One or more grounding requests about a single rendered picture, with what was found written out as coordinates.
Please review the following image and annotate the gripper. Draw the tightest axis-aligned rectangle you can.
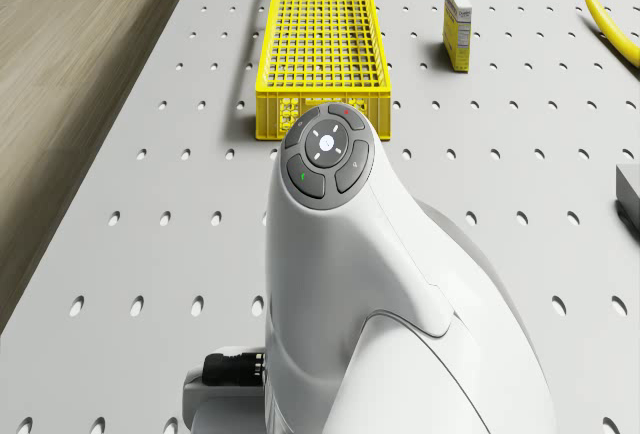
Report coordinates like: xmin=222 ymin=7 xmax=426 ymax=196
xmin=182 ymin=348 xmax=268 ymax=434

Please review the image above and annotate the grey cube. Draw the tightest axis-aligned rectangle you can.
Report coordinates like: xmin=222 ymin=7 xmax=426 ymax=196
xmin=614 ymin=163 xmax=640 ymax=235

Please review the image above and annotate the banana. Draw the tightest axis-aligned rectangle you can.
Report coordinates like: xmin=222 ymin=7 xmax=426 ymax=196
xmin=582 ymin=0 xmax=640 ymax=70

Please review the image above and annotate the yellow basket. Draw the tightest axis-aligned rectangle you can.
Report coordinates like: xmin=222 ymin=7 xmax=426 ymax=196
xmin=254 ymin=0 xmax=393 ymax=143

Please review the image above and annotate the yellow box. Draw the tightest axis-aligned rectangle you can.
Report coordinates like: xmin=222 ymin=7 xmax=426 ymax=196
xmin=441 ymin=0 xmax=474 ymax=74

